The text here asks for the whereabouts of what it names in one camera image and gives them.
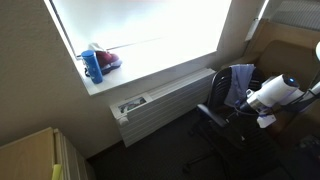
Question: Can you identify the blue shirt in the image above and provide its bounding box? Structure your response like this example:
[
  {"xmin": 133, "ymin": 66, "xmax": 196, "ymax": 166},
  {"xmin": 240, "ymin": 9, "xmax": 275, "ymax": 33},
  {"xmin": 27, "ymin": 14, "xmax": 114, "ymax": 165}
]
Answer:
[{"xmin": 224, "ymin": 64, "xmax": 256, "ymax": 107}]

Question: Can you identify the red sneaker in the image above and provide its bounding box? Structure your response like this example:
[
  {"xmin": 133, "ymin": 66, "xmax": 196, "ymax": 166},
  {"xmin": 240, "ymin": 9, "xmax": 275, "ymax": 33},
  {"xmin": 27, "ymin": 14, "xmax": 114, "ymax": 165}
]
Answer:
[{"xmin": 88, "ymin": 43, "xmax": 122, "ymax": 75}]

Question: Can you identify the brown leather couch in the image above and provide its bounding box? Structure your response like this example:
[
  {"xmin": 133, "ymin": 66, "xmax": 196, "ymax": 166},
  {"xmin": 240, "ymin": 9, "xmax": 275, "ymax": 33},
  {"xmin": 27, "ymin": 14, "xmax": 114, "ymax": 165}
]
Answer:
[{"xmin": 223, "ymin": 20, "xmax": 320, "ymax": 146}]

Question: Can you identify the wooden drawer cabinet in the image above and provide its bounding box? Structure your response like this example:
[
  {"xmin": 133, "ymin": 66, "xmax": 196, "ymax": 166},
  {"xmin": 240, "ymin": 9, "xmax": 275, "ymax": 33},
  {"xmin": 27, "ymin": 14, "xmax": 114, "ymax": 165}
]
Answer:
[{"xmin": 0, "ymin": 128, "xmax": 96, "ymax": 180}]

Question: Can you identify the blue water bottle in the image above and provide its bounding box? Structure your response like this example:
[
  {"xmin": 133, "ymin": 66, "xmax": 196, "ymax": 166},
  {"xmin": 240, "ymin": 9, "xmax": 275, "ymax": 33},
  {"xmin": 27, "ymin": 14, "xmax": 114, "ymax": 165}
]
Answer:
[{"xmin": 81, "ymin": 50, "xmax": 103, "ymax": 84}]

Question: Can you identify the white wall radiator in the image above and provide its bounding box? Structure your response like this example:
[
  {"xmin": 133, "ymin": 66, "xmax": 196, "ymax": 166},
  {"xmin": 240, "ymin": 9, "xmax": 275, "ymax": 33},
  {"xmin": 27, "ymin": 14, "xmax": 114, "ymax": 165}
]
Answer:
[{"xmin": 110, "ymin": 68, "xmax": 215, "ymax": 147}]

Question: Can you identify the black mesh office chair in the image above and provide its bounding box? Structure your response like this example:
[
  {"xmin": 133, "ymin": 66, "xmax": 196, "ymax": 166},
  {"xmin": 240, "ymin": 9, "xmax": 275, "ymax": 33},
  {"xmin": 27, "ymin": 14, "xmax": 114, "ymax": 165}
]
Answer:
[{"xmin": 182, "ymin": 67, "xmax": 281, "ymax": 180}]

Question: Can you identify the yellow sticky note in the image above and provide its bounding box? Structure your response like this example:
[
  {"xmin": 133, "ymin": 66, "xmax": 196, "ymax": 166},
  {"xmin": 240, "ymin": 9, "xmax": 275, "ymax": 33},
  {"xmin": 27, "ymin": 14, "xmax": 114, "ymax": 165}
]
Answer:
[{"xmin": 51, "ymin": 164, "xmax": 62, "ymax": 180}]

